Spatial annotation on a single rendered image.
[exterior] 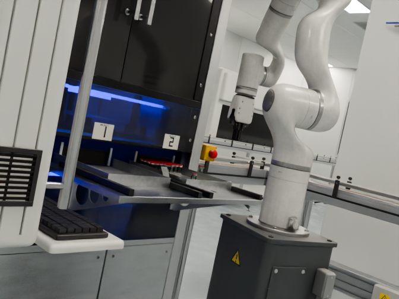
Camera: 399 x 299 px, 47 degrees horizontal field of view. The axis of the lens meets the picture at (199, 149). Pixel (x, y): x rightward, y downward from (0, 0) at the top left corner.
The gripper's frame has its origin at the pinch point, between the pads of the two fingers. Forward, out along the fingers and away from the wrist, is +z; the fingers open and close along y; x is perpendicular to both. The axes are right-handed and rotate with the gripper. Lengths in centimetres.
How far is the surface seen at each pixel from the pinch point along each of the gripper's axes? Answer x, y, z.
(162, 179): -2.0, 31.5, 19.4
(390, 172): 5, -144, 4
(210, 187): -2.1, 6.6, 21.2
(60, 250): 27, 83, 31
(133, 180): -2.0, 43.8, 20.3
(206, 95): -28.1, -8.0, -14.4
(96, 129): -28, 44, 8
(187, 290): -88, -89, 110
